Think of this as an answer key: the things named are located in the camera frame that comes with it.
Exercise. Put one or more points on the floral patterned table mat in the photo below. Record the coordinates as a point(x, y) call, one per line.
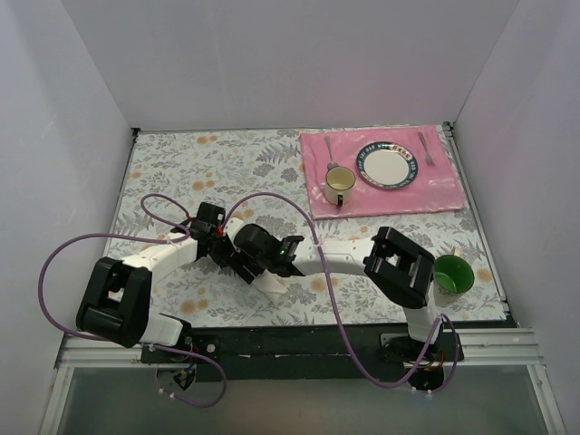
point(259, 174)

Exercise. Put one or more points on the pink placemat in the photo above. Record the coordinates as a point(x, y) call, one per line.
point(436, 189)

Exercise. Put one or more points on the silver spoon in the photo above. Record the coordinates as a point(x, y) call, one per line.
point(332, 163)

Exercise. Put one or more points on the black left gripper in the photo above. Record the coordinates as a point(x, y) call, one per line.
point(204, 228)

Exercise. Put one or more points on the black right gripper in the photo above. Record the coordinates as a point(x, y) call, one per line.
point(256, 250)

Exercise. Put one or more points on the cream enamel mug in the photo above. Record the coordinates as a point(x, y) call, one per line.
point(339, 185)

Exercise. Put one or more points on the aluminium frame rail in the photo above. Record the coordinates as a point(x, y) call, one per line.
point(503, 346)

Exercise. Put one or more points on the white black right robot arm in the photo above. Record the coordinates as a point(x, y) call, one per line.
point(401, 269)

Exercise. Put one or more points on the white cloth napkin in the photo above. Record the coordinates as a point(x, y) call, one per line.
point(271, 286)

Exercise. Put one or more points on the silver fork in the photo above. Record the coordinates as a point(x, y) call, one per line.
point(428, 158)

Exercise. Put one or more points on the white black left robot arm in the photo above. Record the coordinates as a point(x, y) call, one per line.
point(116, 303)

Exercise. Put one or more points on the white plate blue rim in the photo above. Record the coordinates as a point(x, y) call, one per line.
point(386, 165)

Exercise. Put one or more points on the green inside floral mug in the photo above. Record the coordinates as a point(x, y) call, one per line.
point(454, 277)

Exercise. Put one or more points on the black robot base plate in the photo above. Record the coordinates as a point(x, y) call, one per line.
point(388, 366)

